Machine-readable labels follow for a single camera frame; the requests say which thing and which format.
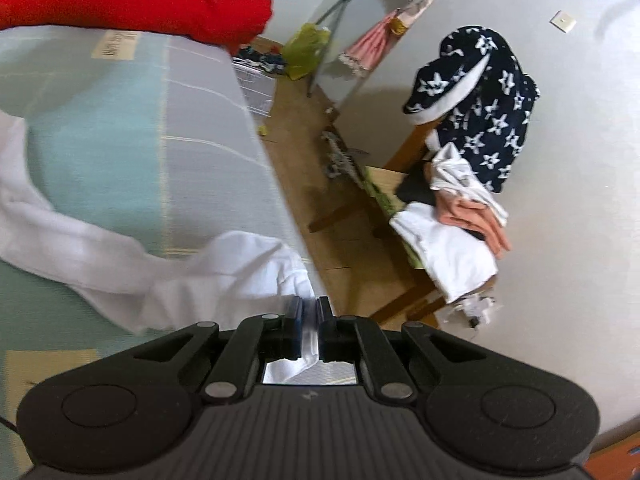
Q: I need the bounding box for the crumpled white garment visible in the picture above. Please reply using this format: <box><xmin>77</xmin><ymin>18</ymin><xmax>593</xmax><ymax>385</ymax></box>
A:
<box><xmin>429</xmin><ymin>141</ymin><xmax>509</xmax><ymax>227</ymax></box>

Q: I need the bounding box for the white t-shirt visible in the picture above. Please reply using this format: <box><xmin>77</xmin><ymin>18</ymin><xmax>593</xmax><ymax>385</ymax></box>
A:
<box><xmin>0</xmin><ymin>110</ymin><xmax>321</xmax><ymax>386</ymax></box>

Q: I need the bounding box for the pink frilled curtain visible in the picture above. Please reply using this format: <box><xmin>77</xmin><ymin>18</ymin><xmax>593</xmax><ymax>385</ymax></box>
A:
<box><xmin>337</xmin><ymin>0</ymin><xmax>471</xmax><ymax>79</ymax></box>

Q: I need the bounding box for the white wall socket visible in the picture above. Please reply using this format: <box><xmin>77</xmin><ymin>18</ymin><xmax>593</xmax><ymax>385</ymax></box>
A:
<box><xmin>549</xmin><ymin>11</ymin><xmax>577</xmax><ymax>34</ymax></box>

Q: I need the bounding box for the wooden chair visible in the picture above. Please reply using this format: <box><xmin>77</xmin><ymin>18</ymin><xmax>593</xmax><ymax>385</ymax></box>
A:
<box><xmin>307</xmin><ymin>110</ymin><xmax>497</xmax><ymax>332</ymax></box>

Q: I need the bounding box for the grey patterned floor item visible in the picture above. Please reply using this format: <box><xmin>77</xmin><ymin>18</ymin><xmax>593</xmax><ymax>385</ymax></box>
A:
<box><xmin>320</xmin><ymin>130</ymin><xmax>372</xmax><ymax>182</ymax></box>

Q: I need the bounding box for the dark green patterned cloth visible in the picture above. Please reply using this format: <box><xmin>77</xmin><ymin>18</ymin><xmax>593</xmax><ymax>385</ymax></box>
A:
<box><xmin>360</xmin><ymin>165</ymin><xmax>432</xmax><ymax>272</ymax></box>

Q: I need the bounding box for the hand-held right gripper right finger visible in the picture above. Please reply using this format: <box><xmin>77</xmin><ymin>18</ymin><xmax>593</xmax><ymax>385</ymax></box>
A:
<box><xmin>317</xmin><ymin>296</ymin><xmax>488</xmax><ymax>403</ymax></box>

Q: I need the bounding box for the yellow-green plastic bag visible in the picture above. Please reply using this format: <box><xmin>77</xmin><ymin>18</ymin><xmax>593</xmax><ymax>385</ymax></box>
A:
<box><xmin>282</xmin><ymin>22</ymin><xmax>332</xmax><ymax>81</ymax></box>

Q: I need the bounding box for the folded white cloth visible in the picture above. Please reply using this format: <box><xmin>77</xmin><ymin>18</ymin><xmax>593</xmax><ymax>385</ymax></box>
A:
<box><xmin>390</xmin><ymin>202</ymin><xmax>500</xmax><ymax>305</ymax></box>

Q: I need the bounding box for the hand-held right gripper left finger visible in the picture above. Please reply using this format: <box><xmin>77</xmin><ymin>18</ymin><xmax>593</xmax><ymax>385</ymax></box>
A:
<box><xmin>132</xmin><ymin>296</ymin><xmax>304</xmax><ymax>406</ymax></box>

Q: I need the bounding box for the teal checked bed sheet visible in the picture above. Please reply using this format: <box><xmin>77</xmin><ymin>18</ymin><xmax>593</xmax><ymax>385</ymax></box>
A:
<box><xmin>0</xmin><ymin>25</ymin><xmax>321</xmax><ymax>461</ymax></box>

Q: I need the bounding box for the navy star-print robe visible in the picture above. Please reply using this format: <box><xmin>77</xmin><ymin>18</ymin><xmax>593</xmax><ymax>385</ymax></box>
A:
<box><xmin>402</xmin><ymin>25</ymin><xmax>541</xmax><ymax>195</ymax></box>

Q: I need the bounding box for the wire basket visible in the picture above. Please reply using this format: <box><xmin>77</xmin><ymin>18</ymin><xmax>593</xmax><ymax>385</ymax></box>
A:
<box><xmin>231</xmin><ymin>57</ymin><xmax>277</xmax><ymax>122</ymax></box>

